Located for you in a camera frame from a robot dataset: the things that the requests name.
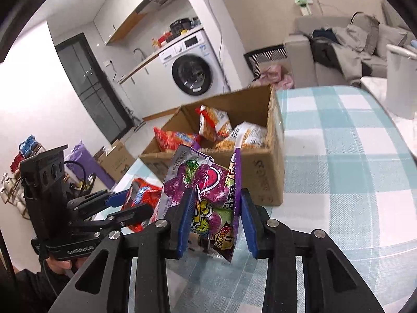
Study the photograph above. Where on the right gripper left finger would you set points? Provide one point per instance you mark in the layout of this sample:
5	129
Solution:
129	271

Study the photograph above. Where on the black white patterned chair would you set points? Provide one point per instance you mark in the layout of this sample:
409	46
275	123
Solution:
266	54

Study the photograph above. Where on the red white snack bag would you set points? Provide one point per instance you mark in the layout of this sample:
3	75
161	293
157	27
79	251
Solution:
142	192

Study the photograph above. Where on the purple bag on floor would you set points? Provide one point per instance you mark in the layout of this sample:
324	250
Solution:
86	164

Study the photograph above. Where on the grey sofa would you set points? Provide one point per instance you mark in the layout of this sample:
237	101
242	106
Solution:
307	73

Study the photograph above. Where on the grey clothes pile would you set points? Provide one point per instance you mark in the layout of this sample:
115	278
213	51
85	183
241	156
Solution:
351	50

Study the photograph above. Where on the pink cloth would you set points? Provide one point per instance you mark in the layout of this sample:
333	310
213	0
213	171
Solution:
275	76

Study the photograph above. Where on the wall power strip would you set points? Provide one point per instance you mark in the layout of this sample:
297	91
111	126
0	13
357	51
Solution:
304	6

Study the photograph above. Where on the white noodle snack bag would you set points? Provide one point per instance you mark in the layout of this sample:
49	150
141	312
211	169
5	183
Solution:
246	136

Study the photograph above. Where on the red orange chip bag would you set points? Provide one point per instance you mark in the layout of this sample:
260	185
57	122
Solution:
171	140

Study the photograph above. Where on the white cylindrical appliance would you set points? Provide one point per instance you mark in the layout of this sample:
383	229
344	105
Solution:
401	81

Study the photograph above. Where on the black glass door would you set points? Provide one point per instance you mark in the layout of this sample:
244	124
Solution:
93	88

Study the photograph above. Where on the brown cardboard SF box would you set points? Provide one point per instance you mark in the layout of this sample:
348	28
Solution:
256	115

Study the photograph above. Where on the white washing machine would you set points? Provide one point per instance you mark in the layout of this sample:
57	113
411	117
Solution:
193	67

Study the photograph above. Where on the small cardboard box on floor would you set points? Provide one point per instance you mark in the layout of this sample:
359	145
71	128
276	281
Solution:
116	160

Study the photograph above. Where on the left hand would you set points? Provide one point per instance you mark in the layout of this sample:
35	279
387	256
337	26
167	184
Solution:
61	267

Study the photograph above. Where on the purple grape candy bag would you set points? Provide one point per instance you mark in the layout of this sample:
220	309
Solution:
216	215

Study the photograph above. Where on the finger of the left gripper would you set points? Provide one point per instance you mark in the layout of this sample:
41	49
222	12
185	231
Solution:
116	220
96	202

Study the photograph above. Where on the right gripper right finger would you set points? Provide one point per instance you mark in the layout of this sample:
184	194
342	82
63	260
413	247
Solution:
331	283

